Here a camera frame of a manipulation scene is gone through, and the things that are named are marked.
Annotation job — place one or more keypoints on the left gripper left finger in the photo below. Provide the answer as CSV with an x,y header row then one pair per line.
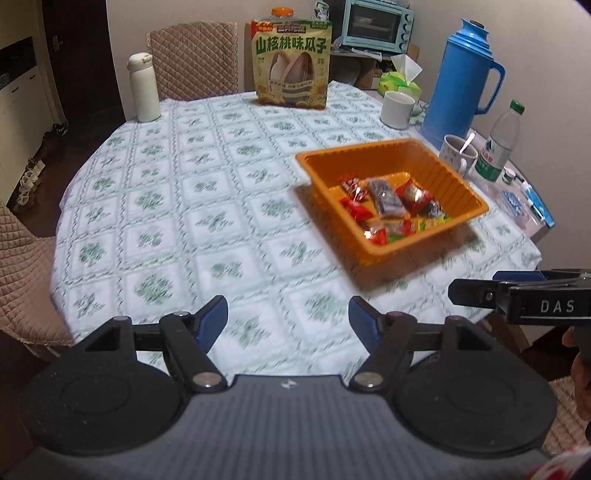
x,y
187,339

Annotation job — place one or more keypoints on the teal toaster oven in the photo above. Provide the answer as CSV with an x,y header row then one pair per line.
x,y
377,25

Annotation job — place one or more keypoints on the yellow green candy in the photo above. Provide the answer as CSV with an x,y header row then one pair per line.
x,y
426,224

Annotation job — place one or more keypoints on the green tissue pack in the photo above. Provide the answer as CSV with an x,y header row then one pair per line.
x,y
403,78

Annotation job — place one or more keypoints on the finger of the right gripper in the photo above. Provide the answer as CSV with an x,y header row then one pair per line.
x,y
483,294
519,276

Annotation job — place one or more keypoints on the blue white small box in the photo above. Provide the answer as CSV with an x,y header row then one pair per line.
x,y
513,208

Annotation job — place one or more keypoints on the shoes on floor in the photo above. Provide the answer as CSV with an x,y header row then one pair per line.
x,y
24,195

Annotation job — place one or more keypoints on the brown red candy packet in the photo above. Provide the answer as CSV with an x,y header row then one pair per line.
x,y
354,189

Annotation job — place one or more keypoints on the orange plastic tray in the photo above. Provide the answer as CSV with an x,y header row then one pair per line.
x,y
397,161

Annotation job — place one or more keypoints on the small red candy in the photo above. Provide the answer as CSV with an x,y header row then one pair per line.
x,y
408,227
377,235

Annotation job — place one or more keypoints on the grey nut mix packet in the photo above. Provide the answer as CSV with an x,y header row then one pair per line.
x,y
387,202

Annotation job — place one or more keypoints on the dark colourful snack packet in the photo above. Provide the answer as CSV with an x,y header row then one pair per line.
x,y
434,210

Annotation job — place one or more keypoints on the large red gold snack packet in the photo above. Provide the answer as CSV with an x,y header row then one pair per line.
x,y
414,198

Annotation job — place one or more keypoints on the plain white cup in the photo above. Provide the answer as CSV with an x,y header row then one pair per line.
x,y
397,110

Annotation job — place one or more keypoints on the blue thermos jug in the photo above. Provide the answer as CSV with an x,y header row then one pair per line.
x,y
461,81

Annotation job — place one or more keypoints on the orange lid jar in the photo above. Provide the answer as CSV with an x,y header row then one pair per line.
x,y
281,13

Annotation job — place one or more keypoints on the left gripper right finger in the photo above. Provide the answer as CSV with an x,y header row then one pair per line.
x,y
387,338

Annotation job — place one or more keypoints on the right hand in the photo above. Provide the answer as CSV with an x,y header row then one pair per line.
x,y
580,374

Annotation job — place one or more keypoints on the metal spoon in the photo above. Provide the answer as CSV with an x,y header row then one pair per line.
x,y
468,142

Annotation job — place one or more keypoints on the red double happiness packet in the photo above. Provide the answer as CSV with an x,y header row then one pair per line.
x,y
358,212

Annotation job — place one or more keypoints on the quilted brown chair back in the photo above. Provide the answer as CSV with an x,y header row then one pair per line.
x,y
195,60

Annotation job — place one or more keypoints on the clear wrapped candy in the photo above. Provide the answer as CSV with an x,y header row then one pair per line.
x,y
392,227

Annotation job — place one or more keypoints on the cream thermos bottle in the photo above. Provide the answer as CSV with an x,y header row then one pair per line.
x,y
143,87

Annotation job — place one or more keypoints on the white cabinet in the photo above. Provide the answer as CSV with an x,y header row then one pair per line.
x,y
24,113

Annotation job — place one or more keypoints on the blue white toothpaste tube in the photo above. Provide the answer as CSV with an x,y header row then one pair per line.
x,y
537,204

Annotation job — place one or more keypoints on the quilted brown near chair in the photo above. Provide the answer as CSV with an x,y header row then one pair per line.
x,y
28,313

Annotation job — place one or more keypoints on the clear water bottle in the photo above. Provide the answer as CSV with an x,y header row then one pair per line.
x,y
500,143

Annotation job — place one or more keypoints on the white patterned mug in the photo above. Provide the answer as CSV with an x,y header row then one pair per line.
x,y
460,162

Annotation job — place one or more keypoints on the sunflower seed bag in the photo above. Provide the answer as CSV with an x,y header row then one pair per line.
x,y
290,61

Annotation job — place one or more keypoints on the quilted brown chair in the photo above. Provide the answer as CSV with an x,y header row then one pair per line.
x,y
195,60
28,313

